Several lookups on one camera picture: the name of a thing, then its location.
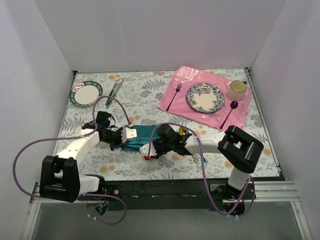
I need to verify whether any teal cloth napkin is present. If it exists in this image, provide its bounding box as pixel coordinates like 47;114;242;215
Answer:
121;125;156;152

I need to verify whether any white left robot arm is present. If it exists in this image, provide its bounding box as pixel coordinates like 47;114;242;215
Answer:
39;111;123;203

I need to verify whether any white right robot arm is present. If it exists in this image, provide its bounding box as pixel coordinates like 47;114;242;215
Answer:
140;124;264;200

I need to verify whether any iridescent gold spoon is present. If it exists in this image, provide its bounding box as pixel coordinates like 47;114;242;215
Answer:
178;126;199;165

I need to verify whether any iridescent blue fork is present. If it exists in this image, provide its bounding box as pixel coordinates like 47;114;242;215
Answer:
186;129;209;164

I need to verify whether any green rimmed white plate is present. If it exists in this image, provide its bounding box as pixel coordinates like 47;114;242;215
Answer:
69;81;103;108

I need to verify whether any purple metallic fork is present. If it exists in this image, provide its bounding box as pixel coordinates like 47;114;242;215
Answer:
165;82;182;112

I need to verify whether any blue floral white plate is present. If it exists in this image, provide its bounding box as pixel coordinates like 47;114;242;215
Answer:
186;83;225;113

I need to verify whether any pink floral placemat cloth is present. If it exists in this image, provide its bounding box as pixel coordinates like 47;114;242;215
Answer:
158;66;252;131

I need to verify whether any purple metallic spoon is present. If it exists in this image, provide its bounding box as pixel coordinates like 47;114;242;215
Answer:
219;101;239;130

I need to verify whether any cream ceramic mug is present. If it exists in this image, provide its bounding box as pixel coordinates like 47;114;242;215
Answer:
226;80;250;101

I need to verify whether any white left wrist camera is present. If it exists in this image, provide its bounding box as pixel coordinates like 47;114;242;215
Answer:
121;122;138;143

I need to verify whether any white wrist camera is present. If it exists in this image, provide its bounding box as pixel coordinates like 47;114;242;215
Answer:
121;122;138;143
139;143;157;160

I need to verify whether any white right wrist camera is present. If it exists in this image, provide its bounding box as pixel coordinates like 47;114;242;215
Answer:
139;143;157;160

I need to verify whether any green handled knife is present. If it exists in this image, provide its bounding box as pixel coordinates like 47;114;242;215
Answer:
105;80;125;109

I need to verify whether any green handled fork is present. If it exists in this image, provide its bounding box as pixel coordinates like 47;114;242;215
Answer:
105;75;120;106

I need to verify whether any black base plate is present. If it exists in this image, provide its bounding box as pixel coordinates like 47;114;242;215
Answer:
42;174;287;212

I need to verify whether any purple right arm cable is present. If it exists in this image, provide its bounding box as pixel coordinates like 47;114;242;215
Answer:
147;122;257;219

